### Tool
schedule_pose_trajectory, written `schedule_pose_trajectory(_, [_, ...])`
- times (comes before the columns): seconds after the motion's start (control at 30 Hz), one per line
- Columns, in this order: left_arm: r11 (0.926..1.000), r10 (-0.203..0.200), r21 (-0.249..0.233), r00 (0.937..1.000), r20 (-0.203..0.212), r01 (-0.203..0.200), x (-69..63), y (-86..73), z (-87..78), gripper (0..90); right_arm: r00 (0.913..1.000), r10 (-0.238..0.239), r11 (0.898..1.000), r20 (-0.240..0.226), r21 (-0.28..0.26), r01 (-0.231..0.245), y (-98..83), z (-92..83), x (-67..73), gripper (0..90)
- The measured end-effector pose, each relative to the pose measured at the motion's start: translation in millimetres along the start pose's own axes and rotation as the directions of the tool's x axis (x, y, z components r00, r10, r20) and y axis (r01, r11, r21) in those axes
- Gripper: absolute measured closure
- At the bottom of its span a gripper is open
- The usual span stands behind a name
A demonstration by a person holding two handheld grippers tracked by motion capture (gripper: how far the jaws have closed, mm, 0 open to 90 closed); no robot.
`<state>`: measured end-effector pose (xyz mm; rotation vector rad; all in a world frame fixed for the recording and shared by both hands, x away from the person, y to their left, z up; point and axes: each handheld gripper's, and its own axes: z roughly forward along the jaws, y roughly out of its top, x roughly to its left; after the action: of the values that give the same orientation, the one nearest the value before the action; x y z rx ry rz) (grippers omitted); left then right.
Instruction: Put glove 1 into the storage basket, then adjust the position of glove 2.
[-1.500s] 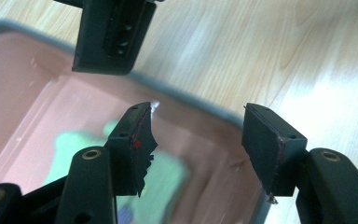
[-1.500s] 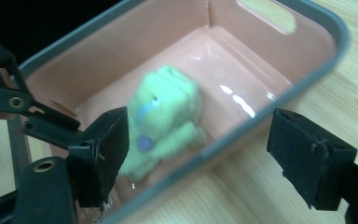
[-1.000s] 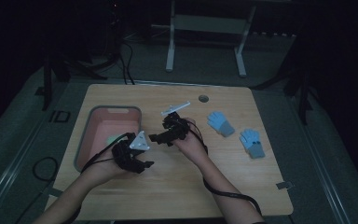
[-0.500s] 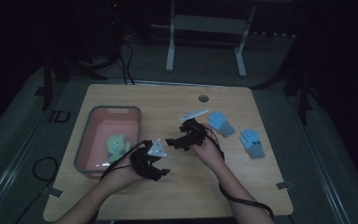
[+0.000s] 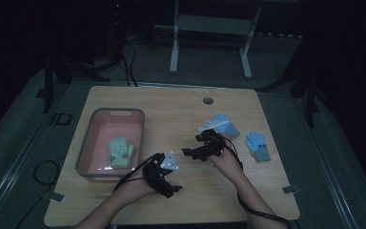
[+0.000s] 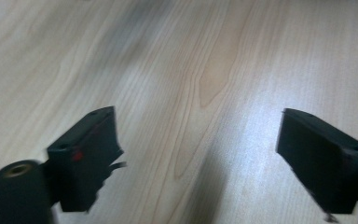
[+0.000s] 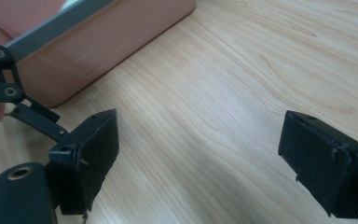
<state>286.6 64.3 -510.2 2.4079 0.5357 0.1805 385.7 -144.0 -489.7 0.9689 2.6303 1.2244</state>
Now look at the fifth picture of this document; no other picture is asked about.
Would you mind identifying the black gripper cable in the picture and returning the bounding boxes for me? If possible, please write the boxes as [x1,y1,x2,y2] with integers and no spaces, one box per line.
[112,154,160,194]
[218,133,293,229]

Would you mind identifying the person's left hand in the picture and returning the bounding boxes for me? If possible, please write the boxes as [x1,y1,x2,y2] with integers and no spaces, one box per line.
[119,157,159,206]

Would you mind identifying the person's right hand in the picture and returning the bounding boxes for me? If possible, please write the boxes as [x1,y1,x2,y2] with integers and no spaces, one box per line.
[207,134,245,184]

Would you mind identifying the grey tape strip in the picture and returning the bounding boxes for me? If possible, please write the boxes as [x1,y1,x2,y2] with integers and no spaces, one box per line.
[281,184,301,196]
[42,190,67,204]

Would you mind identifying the white desk frame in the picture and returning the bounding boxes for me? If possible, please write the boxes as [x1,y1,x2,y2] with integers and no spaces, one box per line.
[153,0,299,80]

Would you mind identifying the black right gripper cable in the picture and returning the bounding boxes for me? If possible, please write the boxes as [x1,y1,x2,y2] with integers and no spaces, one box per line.
[218,133,293,229]

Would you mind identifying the black stand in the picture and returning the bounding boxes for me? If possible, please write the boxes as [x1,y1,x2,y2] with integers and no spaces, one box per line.
[35,52,111,115]
[256,70,323,129]

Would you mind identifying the green mitten with face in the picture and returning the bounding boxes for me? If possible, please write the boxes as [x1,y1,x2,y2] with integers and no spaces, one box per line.
[108,136,132,170]

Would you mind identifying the blue glove with grey cuff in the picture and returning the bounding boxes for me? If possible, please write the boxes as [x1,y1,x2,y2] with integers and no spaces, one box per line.
[208,113,241,140]

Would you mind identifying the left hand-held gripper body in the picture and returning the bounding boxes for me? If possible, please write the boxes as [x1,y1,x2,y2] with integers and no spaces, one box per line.
[142,151,180,198]

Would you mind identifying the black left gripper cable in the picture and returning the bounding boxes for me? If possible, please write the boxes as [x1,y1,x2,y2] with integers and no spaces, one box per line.
[112,154,160,194]

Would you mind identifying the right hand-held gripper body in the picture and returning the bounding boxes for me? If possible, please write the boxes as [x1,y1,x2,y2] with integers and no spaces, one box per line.
[195,118,231,162]

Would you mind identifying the blue glove with dark dots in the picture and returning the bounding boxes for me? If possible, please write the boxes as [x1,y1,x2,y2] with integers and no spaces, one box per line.
[244,131,273,163]

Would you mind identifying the black floor cable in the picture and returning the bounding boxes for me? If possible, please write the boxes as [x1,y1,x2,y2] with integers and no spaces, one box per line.
[13,159,61,229]

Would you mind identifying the pink basin with grey rim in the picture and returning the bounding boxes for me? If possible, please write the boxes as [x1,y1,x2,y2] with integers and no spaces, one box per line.
[75,107,146,183]

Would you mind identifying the black hanging cables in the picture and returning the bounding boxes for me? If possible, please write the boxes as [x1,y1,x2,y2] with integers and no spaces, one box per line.
[119,40,139,88]

